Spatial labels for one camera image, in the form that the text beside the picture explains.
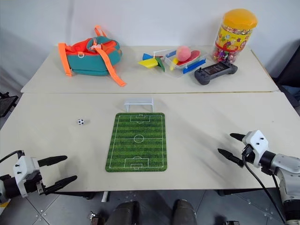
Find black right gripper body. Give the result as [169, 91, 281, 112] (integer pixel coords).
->
[241, 143, 256, 165]

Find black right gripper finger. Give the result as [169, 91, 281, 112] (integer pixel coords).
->
[217, 148, 245, 168]
[230, 133, 247, 143]

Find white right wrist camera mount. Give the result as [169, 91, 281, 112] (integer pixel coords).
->
[241, 130, 269, 168]

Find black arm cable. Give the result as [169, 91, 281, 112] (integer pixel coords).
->
[0, 150, 25, 164]
[242, 144, 288, 225]

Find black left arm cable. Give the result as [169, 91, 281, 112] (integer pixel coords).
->
[0, 150, 25, 164]

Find red toy watermelon slice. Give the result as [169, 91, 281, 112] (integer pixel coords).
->
[177, 50, 202, 66]

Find dark chair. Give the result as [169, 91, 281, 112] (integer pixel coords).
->
[276, 39, 300, 107]

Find grey handheld game console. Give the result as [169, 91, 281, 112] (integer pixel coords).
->
[194, 61, 238, 85]

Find yellow folded paper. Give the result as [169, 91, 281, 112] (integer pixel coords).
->
[137, 57, 160, 69]

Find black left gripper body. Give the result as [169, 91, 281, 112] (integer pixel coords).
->
[22, 169, 47, 195]

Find green soccer field mat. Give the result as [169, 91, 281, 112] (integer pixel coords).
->
[105, 112, 168, 173]

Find candy jar with orange lid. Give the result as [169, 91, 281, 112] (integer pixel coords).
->
[212, 8, 258, 63]

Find black stand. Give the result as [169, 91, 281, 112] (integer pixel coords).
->
[0, 92, 19, 118]

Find white stick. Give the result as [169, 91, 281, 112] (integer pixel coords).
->
[153, 48, 177, 57]

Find green paper piece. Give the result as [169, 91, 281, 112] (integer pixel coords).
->
[155, 55, 166, 72]

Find clear plastic box blue clasps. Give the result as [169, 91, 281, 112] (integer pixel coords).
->
[163, 48, 209, 80]

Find teal orange backpack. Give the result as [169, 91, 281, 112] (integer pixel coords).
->
[58, 25, 127, 88]

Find yellow toy piece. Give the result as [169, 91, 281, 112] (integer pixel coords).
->
[169, 58, 180, 71]

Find pink toy peach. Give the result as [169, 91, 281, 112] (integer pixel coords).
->
[176, 45, 193, 62]

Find small white goal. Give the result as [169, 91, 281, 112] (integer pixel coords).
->
[123, 97, 155, 113]

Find dark rounded shape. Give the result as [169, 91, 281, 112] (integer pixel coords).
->
[110, 201, 142, 225]
[172, 199, 197, 225]

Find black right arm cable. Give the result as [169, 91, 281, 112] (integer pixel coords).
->
[242, 144, 288, 225]

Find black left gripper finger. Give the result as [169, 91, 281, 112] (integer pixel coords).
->
[37, 155, 68, 168]
[44, 175, 78, 195]

